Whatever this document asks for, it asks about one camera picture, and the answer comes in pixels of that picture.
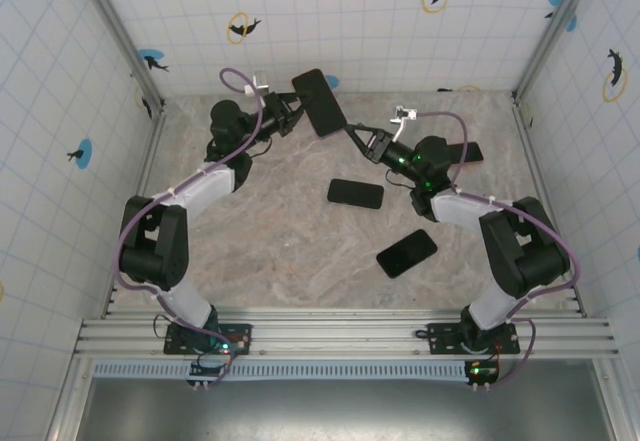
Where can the aluminium mounting rail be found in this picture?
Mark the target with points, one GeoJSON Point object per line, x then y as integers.
{"type": "Point", "coordinates": [330, 333]}

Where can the small controller board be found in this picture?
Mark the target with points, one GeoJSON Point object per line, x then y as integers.
{"type": "Point", "coordinates": [482, 372]}

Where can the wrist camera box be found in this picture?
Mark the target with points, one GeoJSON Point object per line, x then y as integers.
{"type": "Point", "coordinates": [260, 81]}
{"type": "Point", "coordinates": [404, 113]}

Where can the grey metal panel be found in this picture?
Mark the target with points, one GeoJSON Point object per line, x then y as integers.
{"type": "Point", "coordinates": [325, 411]}

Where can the aluminium side rail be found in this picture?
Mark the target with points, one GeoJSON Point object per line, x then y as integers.
{"type": "Point", "coordinates": [143, 181]}
{"type": "Point", "coordinates": [540, 181]}

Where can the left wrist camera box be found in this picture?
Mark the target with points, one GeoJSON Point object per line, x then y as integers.
{"type": "Point", "coordinates": [260, 81]}

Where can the smartphone with black screen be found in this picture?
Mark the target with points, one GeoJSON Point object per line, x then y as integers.
{"type": "Point", "coordinates": [406, 253]}
{"type": "Point", "coordinates": [355, 194]}
{"type": "Point", "coordinates": [472, 153]}
{"type": "Point", "coordinates": [320, 103]}

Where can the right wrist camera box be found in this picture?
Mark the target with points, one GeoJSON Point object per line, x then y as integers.
{"type": "Point", "coordinates": [404, 113]}

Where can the black phone case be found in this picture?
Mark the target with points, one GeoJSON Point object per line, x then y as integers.
{"type": "Point", "coordinates": [329, 194]}
{"type": "Point", "coordinates": [386, 267]}

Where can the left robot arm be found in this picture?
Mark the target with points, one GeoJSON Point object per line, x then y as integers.
{"type": "Point", "coordinates": [155, 246]}

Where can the aluminium corner post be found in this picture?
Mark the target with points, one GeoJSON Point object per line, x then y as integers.
{"type": "Point", "coordinates": [120, 36]}
{"type": "Point", "coordinates": [555, 26]}

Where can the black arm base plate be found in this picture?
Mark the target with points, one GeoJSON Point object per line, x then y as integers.
{"type": "Point", "coordinates": [442, 336]}
{"type": "Point", "coordinates": [240, 333]}

